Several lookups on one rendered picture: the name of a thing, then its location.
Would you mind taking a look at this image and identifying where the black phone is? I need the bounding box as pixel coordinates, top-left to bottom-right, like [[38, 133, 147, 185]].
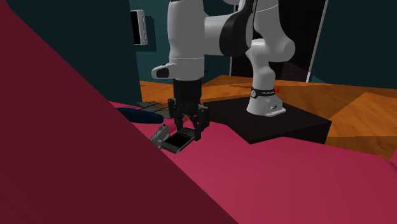
[[162, 127, 197, 155]]

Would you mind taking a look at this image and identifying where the grey angular object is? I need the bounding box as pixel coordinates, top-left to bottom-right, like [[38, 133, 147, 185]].
[[150, 123, 171, 150]]

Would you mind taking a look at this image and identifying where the white framed wall panel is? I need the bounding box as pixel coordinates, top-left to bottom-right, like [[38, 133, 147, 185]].
[[130, 9, 148, 46]]

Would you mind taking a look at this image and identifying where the black robot stand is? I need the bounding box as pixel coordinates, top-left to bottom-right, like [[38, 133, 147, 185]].
[[200, 96, 333, 145]]

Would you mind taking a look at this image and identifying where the dark blue cushion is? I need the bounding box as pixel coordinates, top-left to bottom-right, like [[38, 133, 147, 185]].
[[116, 106, 165, 125]]

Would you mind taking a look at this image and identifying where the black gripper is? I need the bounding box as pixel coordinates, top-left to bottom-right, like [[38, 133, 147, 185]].
[[167, 78, 211, 143]]

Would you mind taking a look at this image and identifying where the dark door with white frame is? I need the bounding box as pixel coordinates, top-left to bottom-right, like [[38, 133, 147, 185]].
[[230, 0, 330, 83]]

